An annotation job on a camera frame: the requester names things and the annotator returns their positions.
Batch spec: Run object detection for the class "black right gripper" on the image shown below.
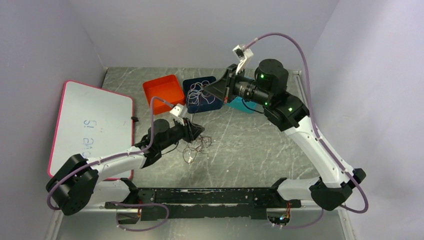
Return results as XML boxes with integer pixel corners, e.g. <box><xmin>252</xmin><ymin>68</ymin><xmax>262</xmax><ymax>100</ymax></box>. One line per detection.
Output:
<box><xmin>204</xmin><ymin>63</ymin><xmax>272</xmax><ymax>107</ymax></box>

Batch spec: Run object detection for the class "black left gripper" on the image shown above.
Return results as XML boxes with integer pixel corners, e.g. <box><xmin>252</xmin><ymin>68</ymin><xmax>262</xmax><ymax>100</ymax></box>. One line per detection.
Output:
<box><xmin>159</xmin><ymin>116</ymin><xmax>205</xmax><ymax>151</ymax></box>

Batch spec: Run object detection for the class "white thin cable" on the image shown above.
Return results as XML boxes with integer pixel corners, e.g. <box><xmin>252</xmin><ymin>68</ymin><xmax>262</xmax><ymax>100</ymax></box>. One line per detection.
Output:
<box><xmin>186</xmin><ymin>82</ymin><xmax>216</xmax><ymax>112</ymax></box>
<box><xmin>187</xmin><ymin>81</ymin><xmax>216</xmax><ymax>110</ymax></box>

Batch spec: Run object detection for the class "dark brown thin cable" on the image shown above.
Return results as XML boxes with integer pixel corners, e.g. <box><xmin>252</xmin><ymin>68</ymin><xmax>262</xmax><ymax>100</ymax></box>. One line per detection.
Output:
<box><xmin>182</xmin><ymin>135</ymin><xmax>214</xmax><ymax>164</ymax></box>

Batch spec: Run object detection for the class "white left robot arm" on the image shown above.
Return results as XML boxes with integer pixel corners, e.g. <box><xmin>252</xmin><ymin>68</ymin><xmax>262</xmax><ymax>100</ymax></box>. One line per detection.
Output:
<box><xmin>46</xmin><ymin>117</ymin><xmax>205</xmax><ymax>216</ymax></box>

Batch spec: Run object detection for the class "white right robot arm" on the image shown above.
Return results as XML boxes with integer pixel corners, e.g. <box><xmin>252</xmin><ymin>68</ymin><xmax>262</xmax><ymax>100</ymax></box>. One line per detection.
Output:
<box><xmin>203</xmin><ymin>58</ymin><xmax>366</xmax><ymax>211</ymax></box>

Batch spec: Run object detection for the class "teal plastic bin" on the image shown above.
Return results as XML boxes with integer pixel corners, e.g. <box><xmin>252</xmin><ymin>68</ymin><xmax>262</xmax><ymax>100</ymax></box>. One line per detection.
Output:
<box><xmin>226</xmin><ymin>97</ymin><xmax>257</xmax><ymax>114</ymax></box>

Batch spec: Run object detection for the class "dark blue plastic bin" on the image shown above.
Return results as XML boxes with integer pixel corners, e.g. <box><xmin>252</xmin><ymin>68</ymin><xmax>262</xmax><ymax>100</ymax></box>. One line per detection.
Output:
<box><xmin>182</xmin><ymin>76</ymin><xmax>223</xmax><ymax>114</ymax></box>

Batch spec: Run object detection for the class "orange plastic bin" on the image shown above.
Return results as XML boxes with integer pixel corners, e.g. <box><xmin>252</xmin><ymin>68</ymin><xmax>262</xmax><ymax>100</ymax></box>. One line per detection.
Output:
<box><xmin>142</xmin><ymin>74</ymin><xmax>185</xmax><ymax>106</ymax></box>

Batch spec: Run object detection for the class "pink framed whiteboard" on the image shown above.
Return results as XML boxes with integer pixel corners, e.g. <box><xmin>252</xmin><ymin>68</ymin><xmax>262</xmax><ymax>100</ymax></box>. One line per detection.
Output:
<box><xmin>47</xmin><ymin>80</ymin><xmax>134</xmax><ymax>177</ymax></box>

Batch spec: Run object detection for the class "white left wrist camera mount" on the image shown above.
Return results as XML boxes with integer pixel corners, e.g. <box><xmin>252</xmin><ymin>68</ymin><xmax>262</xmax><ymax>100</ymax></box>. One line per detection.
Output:
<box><xmin>169</xmin><ymin>103</ymin><xmax>188</xmax><ymax>126</ymax></box>

